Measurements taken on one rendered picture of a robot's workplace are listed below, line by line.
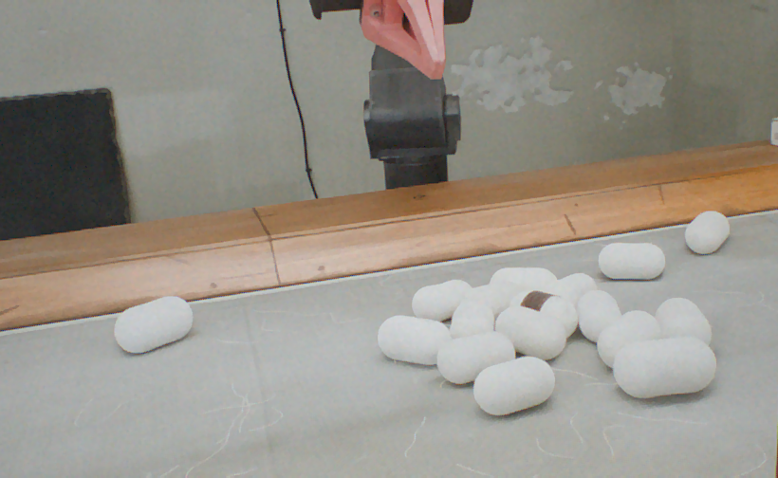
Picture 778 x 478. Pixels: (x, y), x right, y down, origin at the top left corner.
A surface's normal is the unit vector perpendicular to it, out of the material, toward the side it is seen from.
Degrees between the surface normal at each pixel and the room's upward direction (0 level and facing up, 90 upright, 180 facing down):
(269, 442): 0
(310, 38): 90
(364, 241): 45
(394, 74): 66
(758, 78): 90
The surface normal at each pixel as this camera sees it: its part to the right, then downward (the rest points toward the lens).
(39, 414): -0.07, -0.96
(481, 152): 0.23, 0.24
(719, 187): 0.14, -0.51
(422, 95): -0.14, -0.15
